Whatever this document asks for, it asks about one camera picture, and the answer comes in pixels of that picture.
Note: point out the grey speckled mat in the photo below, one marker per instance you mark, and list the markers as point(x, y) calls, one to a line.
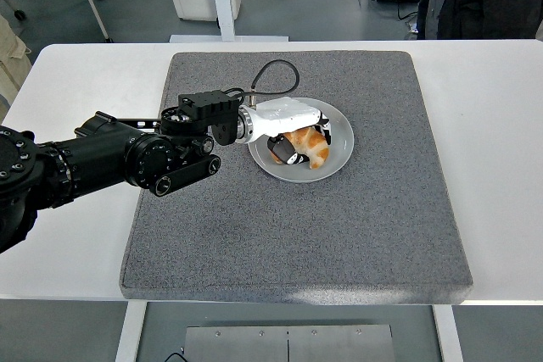
point(297, 230)

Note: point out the grey metal plate with screws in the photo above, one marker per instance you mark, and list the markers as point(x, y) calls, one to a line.
point(288, 343)

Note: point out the golden croissant bread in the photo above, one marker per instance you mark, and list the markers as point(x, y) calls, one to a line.
point(311, 143)

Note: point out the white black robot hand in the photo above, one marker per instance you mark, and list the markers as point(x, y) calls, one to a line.
point(284, 114)

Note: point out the white table leg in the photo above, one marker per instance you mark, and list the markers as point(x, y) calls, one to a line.
point(129, 332)
point(449, 334)

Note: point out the round grey plate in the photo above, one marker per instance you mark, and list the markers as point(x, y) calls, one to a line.
point(339, 154)

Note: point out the beige fabric bundle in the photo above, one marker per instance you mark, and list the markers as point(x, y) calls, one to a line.
point(10, 65)

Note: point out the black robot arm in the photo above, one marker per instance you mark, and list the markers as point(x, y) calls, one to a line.
point(106, 154)

